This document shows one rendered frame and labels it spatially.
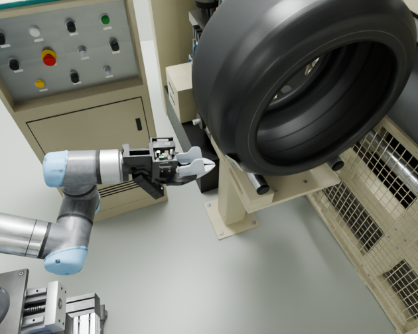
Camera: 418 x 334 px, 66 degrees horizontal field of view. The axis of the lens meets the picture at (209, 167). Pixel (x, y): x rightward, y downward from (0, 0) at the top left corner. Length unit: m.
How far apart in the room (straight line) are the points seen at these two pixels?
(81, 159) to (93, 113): 0.80
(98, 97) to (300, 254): 1.35
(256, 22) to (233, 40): 0.06
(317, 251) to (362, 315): 0.38
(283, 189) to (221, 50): 0.58
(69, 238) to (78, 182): 0.11
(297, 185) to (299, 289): 0.83
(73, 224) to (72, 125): 0.84
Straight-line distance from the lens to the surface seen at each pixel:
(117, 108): 1.49
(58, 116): 1.49
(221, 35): 0.81
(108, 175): 0.70
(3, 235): 0.72
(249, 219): 2.02
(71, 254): 0.71
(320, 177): 1.25
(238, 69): 0.73
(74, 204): 0.77
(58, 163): 0.71
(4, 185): 2.54
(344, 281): 1.99
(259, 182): 1.04
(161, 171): 0.72
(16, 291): 1.23
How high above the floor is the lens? 1.74
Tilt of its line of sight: 51 degrees down
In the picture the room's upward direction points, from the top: straight up
